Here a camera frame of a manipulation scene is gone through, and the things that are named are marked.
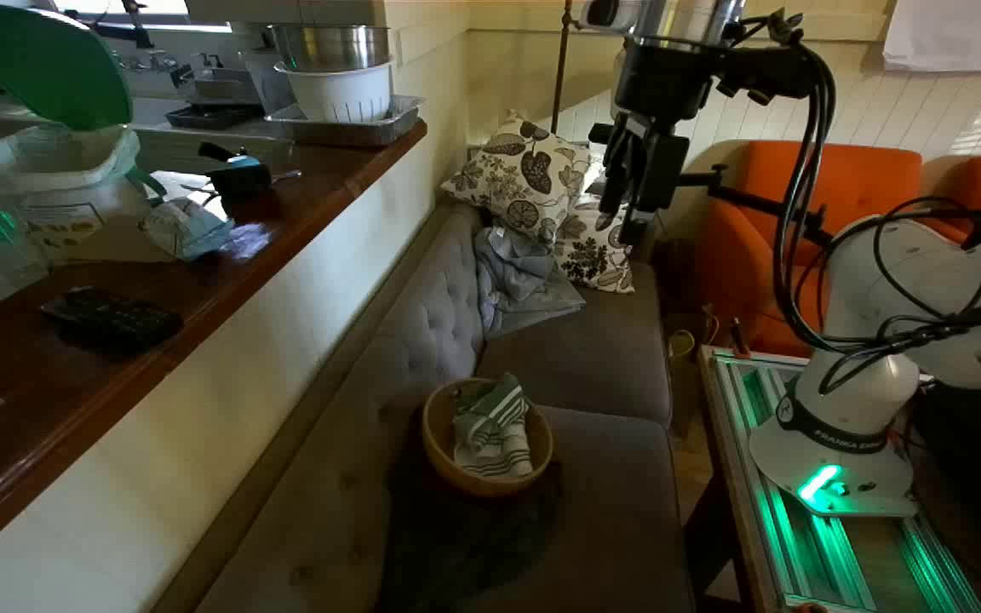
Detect stainless steel pot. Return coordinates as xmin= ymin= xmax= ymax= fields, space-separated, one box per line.
xmin=267 ymin=22 xmax=395 ymax=76

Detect clear plastic container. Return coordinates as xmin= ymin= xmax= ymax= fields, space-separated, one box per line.
xmin=0 ymin=118 xmax=148 ymax=270

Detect brown wooden counter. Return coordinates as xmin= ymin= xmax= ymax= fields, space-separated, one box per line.
xmin=0 ymin=115 xmax=433 ymax=581

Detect green white striped cloth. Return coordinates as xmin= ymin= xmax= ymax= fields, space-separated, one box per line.
xmin=448 ymin=373 xmax=537 ymax=479

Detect black mug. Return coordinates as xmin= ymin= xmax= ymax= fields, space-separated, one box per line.
xmin=193 ymin=139 xmax=283 ymax=225

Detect orange armchair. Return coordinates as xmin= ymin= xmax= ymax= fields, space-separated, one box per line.
xmin=687 ymin=139 xmax=981 ymax=361

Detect wooden bowl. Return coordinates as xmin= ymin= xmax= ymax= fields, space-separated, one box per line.
xmin=419 ymin=374 xmax=559 ymax=500

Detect grey tufted sofa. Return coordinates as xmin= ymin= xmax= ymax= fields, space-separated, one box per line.
xmin=153 ymin=197 xmax=699 ymax=613

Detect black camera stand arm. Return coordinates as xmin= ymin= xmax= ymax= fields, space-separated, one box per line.
xmin=674 ymin=168 xmax=836 ymax=245

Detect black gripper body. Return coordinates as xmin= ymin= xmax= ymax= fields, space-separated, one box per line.
xmin=596 ymin=109 xmax=696 ymax=218

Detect white ribbed bowl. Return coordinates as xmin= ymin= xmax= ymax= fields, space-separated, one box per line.
xmin=274 ymin=59 xmax=397 ymax=127

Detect white window blind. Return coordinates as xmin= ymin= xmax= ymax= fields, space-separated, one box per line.
xmin=879 ymin=0 xmax=981 ymax=77

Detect small floral pillow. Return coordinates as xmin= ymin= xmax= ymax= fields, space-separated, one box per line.
xmin=551 ymin=191 xmax=639 ymax=300

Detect large floral pillow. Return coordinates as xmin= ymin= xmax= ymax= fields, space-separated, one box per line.
xmin=441 ymin=109 xmax=596 ymax=248

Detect thin black lamp pole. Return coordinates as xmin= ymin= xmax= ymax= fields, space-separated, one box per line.
xmin=550 ymin=0 xmax=577 ymax=134

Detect metal baking tray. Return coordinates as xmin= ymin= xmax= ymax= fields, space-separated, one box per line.
xmin=263 ymin=96 xmax=425 ymax=151

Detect robot base table green lights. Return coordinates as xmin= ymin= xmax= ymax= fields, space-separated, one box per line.
xmin=682 ymin=345 xmax=981 ymax=613

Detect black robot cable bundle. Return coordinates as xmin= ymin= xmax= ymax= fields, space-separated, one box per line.
xmin=721 ymin=9 xmax=981 ymax=395

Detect green round lid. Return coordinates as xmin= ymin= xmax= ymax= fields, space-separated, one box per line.
xmin=0 ymin=0 xmax=135 ymax=134

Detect crumpled clear plastic bag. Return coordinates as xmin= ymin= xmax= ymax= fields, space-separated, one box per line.
xmin=140 ymin=195 xmax=237 ymax=267

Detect dark grey blanket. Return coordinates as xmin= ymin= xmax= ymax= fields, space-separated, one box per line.
xmin=370 ymin=436 xmax=568 ymax=613

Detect black flat pan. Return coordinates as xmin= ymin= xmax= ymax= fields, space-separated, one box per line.
xmin=163 ymin=99 xmax=267 ymax=134

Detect grey crumpled cushion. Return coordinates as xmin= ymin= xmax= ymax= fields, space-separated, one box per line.
xmin=471 ymin=223 xmax=586 ymax=339

